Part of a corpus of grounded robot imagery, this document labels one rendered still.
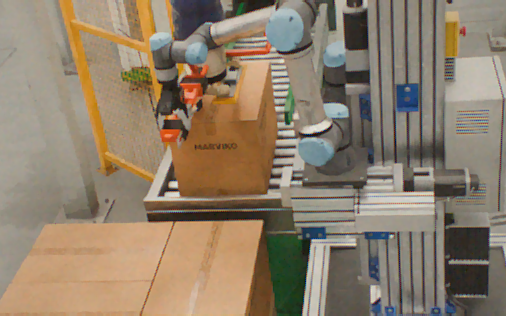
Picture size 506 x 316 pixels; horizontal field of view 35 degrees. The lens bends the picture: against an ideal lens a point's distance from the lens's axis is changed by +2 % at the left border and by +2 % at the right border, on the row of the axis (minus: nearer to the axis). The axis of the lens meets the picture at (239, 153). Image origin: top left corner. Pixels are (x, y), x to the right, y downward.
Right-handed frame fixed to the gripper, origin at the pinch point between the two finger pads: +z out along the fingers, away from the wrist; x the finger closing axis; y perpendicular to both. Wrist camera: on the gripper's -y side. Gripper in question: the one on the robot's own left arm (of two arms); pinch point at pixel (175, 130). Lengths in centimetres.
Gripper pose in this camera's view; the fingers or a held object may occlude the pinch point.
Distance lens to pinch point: 287.6
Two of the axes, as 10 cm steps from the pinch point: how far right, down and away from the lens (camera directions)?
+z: 1.2, 8.5, 5.1
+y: 1.6, -5.2, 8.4
